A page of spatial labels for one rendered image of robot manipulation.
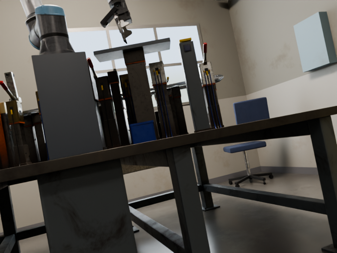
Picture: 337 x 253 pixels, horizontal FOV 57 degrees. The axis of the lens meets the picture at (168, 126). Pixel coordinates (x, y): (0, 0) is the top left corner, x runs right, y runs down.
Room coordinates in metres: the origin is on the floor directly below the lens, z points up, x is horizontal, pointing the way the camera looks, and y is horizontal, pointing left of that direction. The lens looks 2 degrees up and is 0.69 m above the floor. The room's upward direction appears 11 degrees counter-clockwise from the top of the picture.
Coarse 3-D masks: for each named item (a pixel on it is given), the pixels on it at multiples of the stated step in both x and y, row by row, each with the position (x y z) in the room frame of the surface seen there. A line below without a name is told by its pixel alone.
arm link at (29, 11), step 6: (24, 0) 1.33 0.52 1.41; (30, 0) 1.33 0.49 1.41; (36, 0) 1.34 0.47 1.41; (24, 6) 1.34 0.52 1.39; (30, 6) 1.33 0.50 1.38; (36, 6) 1.34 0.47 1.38; (30, 12) 1.33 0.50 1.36; (30, 18) 1.32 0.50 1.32; (30, 24) 1.33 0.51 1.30; (30, 30) 1.34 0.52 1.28; (30, 36) 1.36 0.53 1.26; (36, 36) 1.31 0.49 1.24; (30, 42) 1.39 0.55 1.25; (36, 42) 1.35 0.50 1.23; (36, 48) 1.40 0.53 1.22
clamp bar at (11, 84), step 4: (8, 72) 1.65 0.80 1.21; (12, 72) 1.67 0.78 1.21; (8, 76) 1.65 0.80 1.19; (12, 76) 1.66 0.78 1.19; (8, 80) 1.66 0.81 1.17; (12, 80) 1.66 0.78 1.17; (8, 84) 1.66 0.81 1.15; (12, 84) 1.66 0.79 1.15; (12, 88) 1.66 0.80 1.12; (16, 88) 1.68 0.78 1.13; (12, 92) 1.67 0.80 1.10; (16, 92) 1.67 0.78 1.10; (16, 96) 1.67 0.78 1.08; (12, 100) 1.67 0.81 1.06
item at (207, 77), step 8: (200, 64) 1.64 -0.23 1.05; (208, 64) 1.64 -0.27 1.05; (200, 72) 1.65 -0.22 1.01; (208, 72) 1.64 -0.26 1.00; (208, 80) 1.64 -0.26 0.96; (208, 88) 1.65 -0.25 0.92; (208, 96) 1.65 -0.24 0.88; (216, 96) 1.65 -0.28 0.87; (208, 104) 1.65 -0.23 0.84; (216, 104) 1.65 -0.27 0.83; (208, 112) 1.66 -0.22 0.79; (216, 112) 1.65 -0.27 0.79; (216, 120) 1.64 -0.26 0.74; (216, 128) 1.62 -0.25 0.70
